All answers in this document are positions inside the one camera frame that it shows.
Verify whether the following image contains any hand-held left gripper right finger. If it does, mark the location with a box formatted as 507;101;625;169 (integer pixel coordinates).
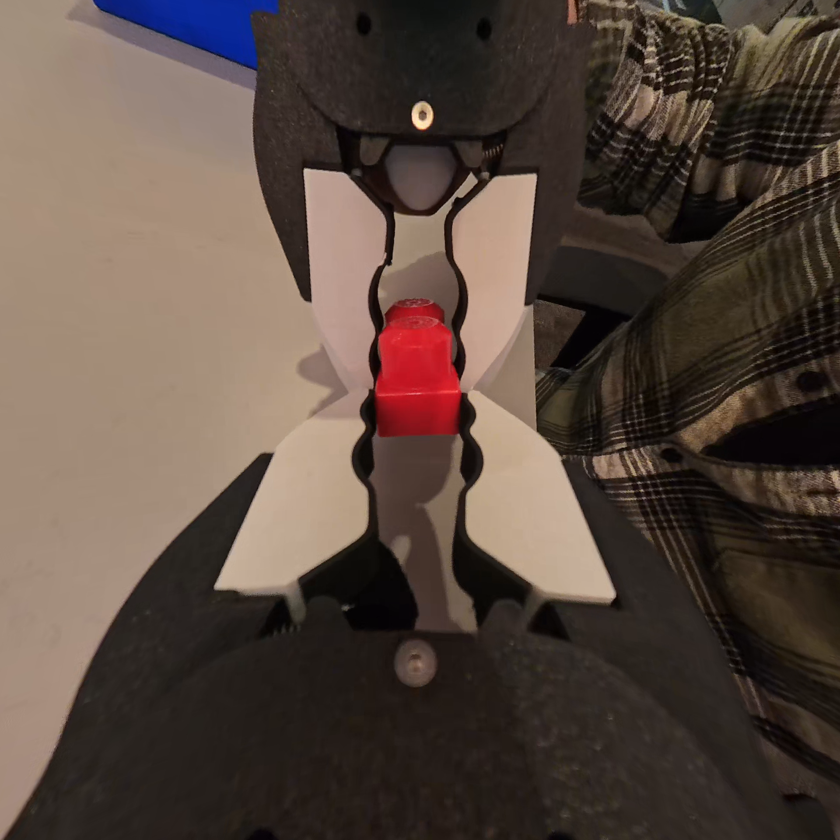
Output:
451;387;617;626

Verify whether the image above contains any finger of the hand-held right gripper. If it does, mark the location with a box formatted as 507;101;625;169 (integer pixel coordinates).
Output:
303;167;396;392
445;172;542;434

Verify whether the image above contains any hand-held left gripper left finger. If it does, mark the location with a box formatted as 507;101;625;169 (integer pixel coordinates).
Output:
215;387;382;623

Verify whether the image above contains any red two-stud mega block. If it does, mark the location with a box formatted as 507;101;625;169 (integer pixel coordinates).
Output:
374;297;463;437

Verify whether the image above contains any blue plastic bin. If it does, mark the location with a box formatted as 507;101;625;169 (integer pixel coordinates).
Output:
94;0;260;71

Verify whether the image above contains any person's right forearm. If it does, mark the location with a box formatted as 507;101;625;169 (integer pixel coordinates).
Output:
577;0;840;244

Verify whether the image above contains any grey office chair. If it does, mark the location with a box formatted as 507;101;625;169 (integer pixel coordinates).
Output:
535;246;670;368

